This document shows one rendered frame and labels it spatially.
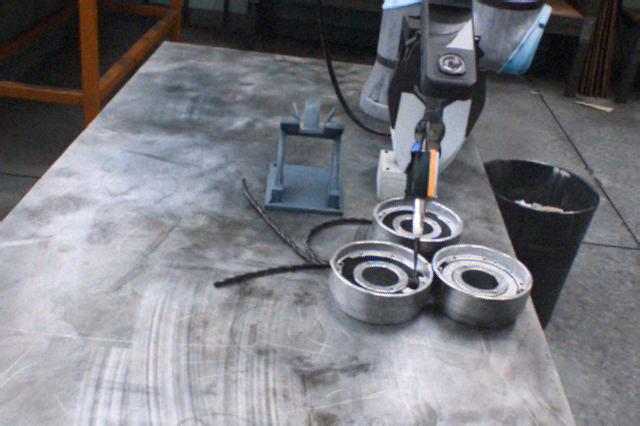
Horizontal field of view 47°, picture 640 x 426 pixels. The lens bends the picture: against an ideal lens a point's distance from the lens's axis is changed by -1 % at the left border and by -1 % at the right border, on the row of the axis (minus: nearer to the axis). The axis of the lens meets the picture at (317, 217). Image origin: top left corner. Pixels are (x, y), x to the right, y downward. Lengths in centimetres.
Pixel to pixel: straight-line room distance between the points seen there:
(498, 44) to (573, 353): 121
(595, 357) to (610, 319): 23
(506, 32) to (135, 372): 79
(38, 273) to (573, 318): 183
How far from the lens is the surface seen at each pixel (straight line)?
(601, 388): 214
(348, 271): 77
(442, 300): 77
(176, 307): 75
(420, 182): 75
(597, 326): 238
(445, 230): 88
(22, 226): 89
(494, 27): 121
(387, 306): 73
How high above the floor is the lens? 124
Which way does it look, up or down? 28 degrees down
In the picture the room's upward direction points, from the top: 7 degrees clockwise
